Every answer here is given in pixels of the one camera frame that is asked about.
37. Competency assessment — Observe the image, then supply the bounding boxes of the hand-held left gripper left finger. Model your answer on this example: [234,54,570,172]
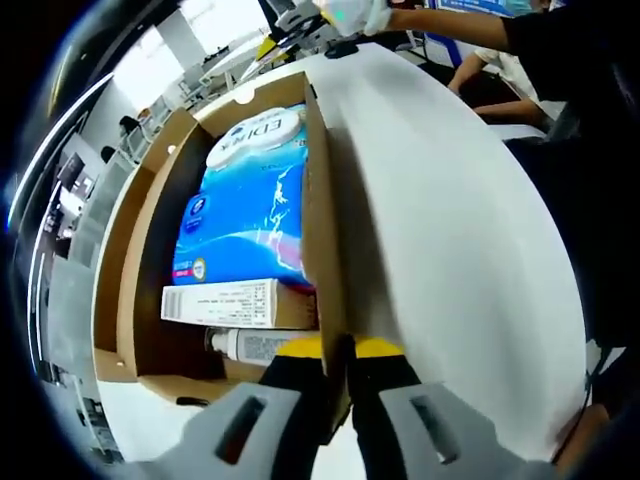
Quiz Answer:
[144,336,332,480]

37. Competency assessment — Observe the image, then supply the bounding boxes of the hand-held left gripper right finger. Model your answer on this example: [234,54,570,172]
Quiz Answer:
[345,337,556,480]

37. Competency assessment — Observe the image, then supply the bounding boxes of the white squeeze tube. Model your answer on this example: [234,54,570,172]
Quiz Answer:
[203,327,301,367]

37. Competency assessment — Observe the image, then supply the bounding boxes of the blue wet wipes pack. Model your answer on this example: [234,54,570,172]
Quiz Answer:
[201,102,310,197]

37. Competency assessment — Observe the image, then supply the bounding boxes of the white green medicine box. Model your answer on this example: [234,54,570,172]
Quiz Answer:
[160,277,321,331]

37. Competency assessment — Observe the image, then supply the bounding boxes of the brown cardboard shoe box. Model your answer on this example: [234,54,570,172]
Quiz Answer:
[92,71,354,446]

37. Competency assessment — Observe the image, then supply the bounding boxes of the blue soft tissue pack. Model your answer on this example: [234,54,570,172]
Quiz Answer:
[172,167,317,290]

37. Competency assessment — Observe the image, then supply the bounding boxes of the white office desk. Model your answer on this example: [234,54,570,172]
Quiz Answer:
[179,29,281,101]

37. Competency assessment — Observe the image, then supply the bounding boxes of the person's black clothing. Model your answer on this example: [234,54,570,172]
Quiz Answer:
[502,0,640,416]

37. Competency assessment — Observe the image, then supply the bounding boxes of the blue wall poster board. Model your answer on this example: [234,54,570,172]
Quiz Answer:
[434,0,514,16]

